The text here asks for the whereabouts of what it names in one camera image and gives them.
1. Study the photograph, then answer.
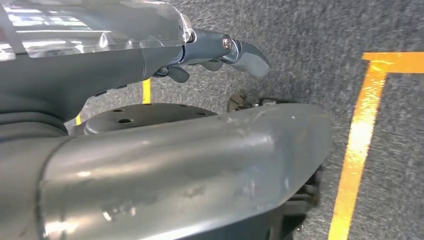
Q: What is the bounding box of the dark grey robot foot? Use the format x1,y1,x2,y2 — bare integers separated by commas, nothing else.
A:
71,103,218,136

